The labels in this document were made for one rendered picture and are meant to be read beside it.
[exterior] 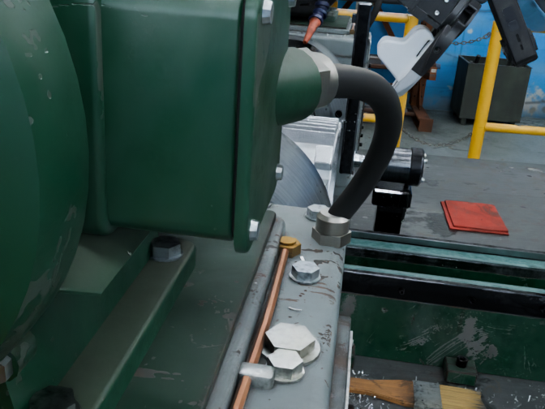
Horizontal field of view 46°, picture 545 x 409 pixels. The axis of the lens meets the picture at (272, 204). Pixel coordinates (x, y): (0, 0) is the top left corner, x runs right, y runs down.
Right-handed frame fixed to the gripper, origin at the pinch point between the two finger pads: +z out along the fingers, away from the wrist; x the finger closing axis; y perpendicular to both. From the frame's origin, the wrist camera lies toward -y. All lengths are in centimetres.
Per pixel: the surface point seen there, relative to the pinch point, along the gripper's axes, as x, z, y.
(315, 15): -20.0, 0.6, 13.6
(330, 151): 0.9, 10.2, 2.4
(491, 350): 1.2, 19.7, -30.8
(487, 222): -52, 18, -39
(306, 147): -1.5, 12.2, 4.8
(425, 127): -432, 73, -100
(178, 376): 59, 4, 9
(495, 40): -239, -10, -57
